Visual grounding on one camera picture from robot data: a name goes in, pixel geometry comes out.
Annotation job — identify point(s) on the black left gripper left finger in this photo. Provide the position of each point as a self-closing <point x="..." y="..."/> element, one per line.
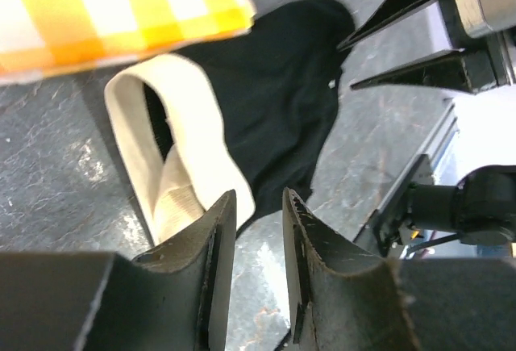
<point x="175" y="296"/>

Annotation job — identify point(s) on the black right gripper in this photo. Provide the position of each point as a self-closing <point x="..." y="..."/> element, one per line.
<point x="482" y="38"/>

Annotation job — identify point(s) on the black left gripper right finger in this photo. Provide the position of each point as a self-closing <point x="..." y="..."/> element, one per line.
<point x="342" y="297"/>

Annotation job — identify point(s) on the black cream garment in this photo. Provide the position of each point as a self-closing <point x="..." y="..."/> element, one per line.
<point x="249" y="114"/>

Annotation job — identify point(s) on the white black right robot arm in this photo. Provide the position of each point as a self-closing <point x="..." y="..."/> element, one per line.
<point x="480" y="209"/>

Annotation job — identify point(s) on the orange checkered tablecloth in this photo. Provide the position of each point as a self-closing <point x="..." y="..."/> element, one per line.
<point x="46" y="38"/>

